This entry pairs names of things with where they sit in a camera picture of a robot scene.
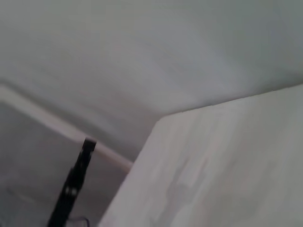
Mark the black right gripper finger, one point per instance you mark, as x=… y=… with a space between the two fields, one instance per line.
x=75 y=179

